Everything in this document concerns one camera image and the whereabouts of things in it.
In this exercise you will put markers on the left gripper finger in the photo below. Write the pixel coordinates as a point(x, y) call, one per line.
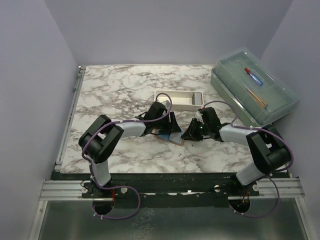
point(173, 124)
point(163, 131)

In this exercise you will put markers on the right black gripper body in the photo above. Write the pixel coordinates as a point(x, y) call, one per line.
point(202, 129)

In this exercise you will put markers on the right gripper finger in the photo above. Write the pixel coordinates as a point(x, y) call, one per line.
point(204, 137)
point(192, 131)

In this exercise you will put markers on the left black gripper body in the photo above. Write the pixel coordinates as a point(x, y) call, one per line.
point(162, 124)

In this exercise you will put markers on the tan leather card holder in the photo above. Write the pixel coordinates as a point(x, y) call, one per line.
point(165, 137)

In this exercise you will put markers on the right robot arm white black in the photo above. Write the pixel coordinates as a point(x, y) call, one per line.
point(267, 148)

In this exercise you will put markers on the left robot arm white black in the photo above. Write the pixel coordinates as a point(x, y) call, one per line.
point(100, 139)

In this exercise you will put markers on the white rectangular tray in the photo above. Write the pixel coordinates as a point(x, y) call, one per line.
point(182, 100)

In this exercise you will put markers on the orange pencil tool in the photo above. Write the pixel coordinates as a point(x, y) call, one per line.
point(263, 104)

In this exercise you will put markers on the clear green plastic toolbox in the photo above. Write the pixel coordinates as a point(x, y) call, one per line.
point(230, 81)

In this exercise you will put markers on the red blue screwdriver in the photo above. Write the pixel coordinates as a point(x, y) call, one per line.
point(251, 74)

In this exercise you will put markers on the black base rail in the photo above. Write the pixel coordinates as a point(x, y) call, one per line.
point(156, 190)

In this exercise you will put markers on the aluminium frame rail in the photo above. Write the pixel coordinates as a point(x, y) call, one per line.
point(42, 204)

